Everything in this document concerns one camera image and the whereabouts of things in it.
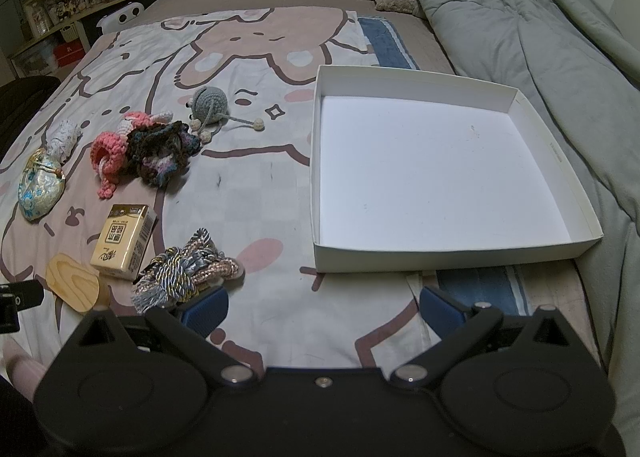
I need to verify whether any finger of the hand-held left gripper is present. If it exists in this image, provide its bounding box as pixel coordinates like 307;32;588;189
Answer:
0;279;45;335

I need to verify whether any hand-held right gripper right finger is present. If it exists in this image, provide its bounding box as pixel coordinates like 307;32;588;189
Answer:
391;286;587;386

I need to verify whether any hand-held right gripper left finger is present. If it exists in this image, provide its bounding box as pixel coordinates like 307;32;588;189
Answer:
65;286;256;386

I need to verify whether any oval wooden dish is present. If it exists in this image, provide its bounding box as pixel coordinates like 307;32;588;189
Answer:
46;253;112;313

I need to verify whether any yellow wooden block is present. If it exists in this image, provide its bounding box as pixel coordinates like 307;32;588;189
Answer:
90;203;158;281

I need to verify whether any blue floral brocade pouch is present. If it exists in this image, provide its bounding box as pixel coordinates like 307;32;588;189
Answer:
17;148;67;222

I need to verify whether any white cardboard box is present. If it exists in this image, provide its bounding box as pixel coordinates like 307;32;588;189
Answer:
309;64;605;274

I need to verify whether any white lace pouch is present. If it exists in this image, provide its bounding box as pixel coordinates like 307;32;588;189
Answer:
46;118;84;168

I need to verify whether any pink crochet octopus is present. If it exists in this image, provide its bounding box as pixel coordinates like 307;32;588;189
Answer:
90;111;173;200

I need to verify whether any grey crochet mouse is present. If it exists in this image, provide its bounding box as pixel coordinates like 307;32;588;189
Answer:
187;86;266;142

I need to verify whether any pink cloth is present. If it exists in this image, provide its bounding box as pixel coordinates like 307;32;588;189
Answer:
0;337;48;390

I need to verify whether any printed cartoon blanket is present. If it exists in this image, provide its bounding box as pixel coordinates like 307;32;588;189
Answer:
0;7;532;375

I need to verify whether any dark chair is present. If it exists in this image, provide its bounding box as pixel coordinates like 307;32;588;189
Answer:
0;76;62;150

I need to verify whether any red box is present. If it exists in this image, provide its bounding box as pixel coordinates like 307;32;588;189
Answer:
52;43;86;68

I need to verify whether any white panda storage box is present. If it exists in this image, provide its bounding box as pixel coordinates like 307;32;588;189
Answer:
95;2;147;36

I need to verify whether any grey duvet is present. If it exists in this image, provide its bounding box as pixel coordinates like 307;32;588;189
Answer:
387;0;640;457

